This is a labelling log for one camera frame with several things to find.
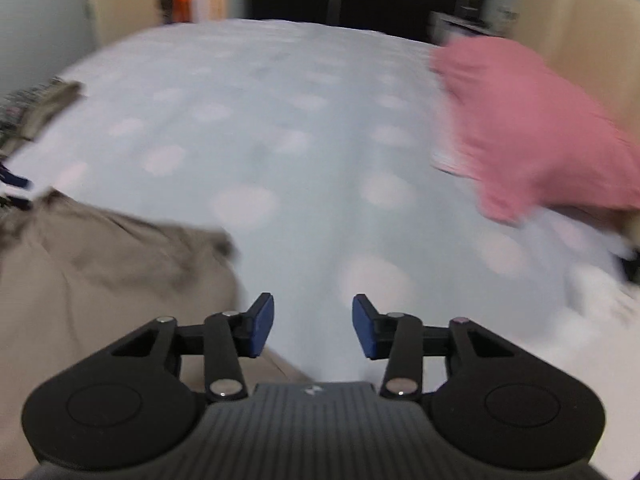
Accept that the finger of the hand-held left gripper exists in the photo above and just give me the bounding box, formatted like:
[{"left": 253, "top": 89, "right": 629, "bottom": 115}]
[{"left": 0, "top": 162, "right": 33, "bottom": 191}]

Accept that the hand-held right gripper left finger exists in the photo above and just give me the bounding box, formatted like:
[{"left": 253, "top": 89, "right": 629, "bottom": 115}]
[{"left": 107, "top": 292, "right": 276, "bottom": 403}]

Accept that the cream door with handle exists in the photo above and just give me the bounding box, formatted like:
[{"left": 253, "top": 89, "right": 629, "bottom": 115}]
[{"left": 82, "top": 0, "right": 166, "bottom": 46}]

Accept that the taupe long-sleeve shirt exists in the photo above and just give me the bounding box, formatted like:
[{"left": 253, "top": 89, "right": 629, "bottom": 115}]
[{"left": 0, "top": 187, "right": 311, "bottom": 480}]

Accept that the beige folded garment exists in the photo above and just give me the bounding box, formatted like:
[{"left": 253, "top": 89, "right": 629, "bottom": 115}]
[{"left": 20, "top": 80, "right": 83, "bottom": 141}]

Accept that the bed with polka-dot sheet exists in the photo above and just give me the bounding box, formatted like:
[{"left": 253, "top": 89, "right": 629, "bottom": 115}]
[{"left": 0, "top": 19, "right": 640, "bottom": 480}]

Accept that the cream padded headboard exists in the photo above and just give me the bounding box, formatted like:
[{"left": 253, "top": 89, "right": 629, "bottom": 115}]
[{"left": 510, "top": 0, "right": 640, "bottom": 131}]

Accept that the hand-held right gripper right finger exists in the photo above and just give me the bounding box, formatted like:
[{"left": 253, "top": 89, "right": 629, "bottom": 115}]
[{"left": 351, "top": 294, "right": 516, "bottom": 403}]

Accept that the pink pillow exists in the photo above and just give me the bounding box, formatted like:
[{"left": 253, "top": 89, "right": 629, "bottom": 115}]
[{"left": 430, "top": 37, "right": 640, "bottom": 223}]

